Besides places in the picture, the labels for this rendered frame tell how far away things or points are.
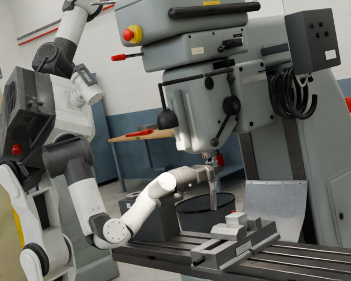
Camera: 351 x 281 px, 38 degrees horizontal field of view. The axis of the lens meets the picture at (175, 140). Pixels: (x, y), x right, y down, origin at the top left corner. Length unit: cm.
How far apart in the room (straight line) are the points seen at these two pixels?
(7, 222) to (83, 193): 175
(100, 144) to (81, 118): 747
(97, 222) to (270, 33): 101
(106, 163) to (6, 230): 609
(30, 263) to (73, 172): 54
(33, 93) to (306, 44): 93
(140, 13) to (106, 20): 741
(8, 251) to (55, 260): 130
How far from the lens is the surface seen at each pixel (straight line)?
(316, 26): 187
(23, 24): 1152
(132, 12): 175
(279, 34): 215
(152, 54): 184
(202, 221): 379
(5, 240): 335
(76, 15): 203
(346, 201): 229
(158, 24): 167
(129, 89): 888
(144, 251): 219
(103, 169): 927
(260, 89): 198
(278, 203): 219
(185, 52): 172
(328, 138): 222
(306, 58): 182
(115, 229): 162
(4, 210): 333
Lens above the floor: 158
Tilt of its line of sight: 7 degrees down
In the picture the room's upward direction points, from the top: 12 degrees counter-clockwise
